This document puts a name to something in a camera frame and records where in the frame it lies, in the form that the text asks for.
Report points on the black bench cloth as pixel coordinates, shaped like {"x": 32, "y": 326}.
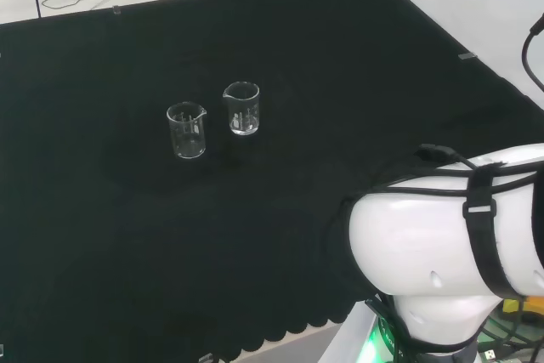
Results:
{"x": 127, "y": 231}

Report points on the clear glass beaker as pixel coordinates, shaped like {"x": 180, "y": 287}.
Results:
{"x": 241, "y": 108}
{"x": 186, "y": 133}

